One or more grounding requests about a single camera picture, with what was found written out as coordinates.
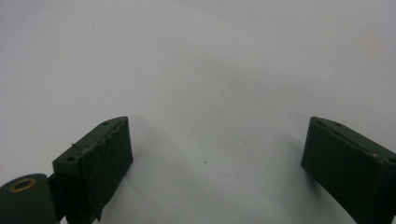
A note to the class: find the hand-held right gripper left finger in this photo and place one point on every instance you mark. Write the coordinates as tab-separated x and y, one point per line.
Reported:
96	168

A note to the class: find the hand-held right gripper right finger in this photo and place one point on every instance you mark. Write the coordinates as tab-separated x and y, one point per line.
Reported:
348	168

